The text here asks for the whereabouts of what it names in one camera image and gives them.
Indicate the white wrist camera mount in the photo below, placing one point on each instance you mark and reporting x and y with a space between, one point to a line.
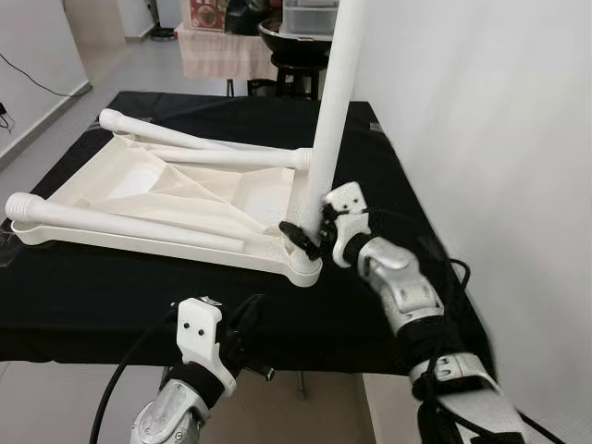
199 328
347 197

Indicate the black tablecloth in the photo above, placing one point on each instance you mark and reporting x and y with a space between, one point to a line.
92 305

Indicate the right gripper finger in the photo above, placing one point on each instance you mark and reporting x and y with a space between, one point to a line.
298 238

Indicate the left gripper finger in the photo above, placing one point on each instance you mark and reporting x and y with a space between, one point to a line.
250 310

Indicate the red printed box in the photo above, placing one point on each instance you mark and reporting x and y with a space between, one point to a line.
205 14

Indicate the clear plastic storage box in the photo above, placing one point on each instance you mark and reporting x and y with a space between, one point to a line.
310 18

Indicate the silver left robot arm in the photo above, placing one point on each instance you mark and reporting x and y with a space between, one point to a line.
166 416

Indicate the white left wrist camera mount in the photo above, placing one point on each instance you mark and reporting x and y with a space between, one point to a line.
199 328

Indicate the white plastic children table top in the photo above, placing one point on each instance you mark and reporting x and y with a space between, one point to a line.
120 185

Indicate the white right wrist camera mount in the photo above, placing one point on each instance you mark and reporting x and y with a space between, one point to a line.
347 197

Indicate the grey tape piece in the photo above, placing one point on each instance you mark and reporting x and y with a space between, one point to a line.
375 128

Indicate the beige cloth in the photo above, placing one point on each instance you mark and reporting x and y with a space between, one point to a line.
222 55

